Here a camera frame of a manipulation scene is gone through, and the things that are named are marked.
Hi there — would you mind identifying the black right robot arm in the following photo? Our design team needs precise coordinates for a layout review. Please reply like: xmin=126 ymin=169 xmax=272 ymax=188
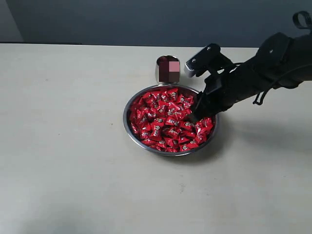
xmin=185 ymin=33 xmax=312 ymax=121

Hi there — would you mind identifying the shiny steel cup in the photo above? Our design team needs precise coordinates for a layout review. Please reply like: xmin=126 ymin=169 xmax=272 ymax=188
xmin=155 ymin=55 xmax=180 ymax=84

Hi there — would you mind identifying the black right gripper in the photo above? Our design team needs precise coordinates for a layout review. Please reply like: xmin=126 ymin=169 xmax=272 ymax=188
xmin=189 ymin=66 xmax=258 ymax=121

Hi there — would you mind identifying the round stainless steel bowl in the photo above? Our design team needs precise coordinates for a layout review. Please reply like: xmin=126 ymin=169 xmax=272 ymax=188
xmin=122 ymin=84 xmax=220 ymax=157

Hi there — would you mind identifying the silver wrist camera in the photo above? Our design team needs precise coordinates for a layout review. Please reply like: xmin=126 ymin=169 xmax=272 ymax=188
xmin=184 ymin=43 xmax=234 ymax=78

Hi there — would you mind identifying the pile of red candies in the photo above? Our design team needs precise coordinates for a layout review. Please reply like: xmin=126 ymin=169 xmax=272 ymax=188
xmin=128 ymin=88 xmax=214 ymax=153

